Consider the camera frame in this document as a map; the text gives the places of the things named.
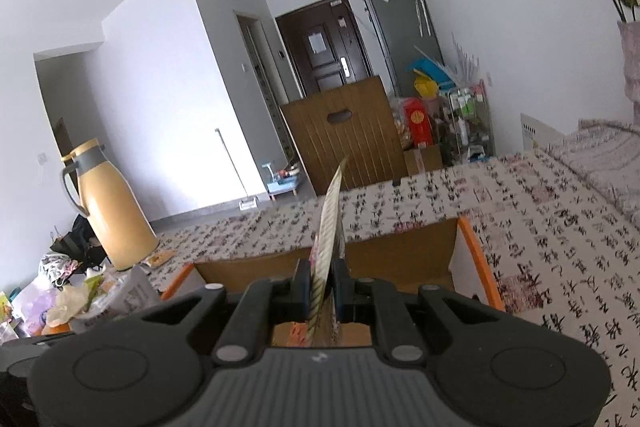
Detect grey refrigerator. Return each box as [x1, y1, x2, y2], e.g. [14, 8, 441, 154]
[357, 0, 446, 98]

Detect white printed snack packet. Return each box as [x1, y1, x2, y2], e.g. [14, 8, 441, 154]
[70, 267, 161, 333]

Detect wooden chair back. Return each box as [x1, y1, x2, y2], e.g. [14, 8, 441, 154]
[279, 76, 408, 196]

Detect orange packet with striped border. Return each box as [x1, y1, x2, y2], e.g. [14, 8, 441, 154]
[306, 156, 351, 348]

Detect small cardboard box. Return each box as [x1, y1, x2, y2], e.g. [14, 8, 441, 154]
[402, 144, 443, 175]

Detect cream crumpled wrapper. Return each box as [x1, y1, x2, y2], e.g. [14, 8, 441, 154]
[47, 274, 103, 327]

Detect grey patterned quilt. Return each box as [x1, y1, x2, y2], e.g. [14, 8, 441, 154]
[550, 119, 640, 228]

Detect grey interior door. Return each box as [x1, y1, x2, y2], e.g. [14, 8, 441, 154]
[235, 11, 288, 158]

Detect dark brown door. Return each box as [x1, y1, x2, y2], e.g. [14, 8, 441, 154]
[275, 0, 373, 105]

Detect red cardboard box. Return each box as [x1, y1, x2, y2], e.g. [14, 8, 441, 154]
[160, 217, 506, 348]

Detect floral bag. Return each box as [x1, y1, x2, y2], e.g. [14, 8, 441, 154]
[39, 254, 83, 288]

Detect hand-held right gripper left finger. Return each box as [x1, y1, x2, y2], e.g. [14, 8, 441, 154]
[117, 257, 313, 368]

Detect white flat mop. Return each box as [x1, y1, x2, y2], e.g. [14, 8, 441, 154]
[214, 128, 260, 210]

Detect calligraphy print tablecloth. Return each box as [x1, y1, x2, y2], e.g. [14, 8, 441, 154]
[145, 144, 640, 427]

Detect red bag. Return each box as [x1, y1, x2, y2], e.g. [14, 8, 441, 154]
[400, 97, 433, 148]

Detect yellow thermos jug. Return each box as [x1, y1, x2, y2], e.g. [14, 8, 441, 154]
[61, 138, 160, 272]

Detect blue plastic item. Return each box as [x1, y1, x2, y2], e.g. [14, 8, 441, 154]
[405, 57, 453, 88]

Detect white carton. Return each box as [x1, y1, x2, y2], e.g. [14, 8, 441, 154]
[520, 113, 571, 152]

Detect small orange snack packet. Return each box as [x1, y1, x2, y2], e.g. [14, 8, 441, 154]
[142, 249, 178, 269]

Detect pink ribbed vase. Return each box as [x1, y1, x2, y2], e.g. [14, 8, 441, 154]
[617, 19, 640, 128]

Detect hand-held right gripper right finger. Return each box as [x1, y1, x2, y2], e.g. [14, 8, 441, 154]
[332, 257, 521, 365]

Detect white umbrella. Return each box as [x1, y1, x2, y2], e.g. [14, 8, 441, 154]
[402, 0, 433, 36]

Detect pale artificial reeds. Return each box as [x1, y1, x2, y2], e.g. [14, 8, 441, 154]
[450, 32, 483, 82]

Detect yellow bag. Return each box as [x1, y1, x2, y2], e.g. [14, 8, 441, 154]
[412, 77, 441, 96]

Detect white and purple plastic bag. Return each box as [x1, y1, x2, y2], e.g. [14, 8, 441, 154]
[10, 282, 56, 338]

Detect small blue toy table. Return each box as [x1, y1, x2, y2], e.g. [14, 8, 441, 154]
[261, 162, 301, 200]

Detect metal wire rack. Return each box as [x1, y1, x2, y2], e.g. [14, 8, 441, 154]
[440, 84, 496, 165]

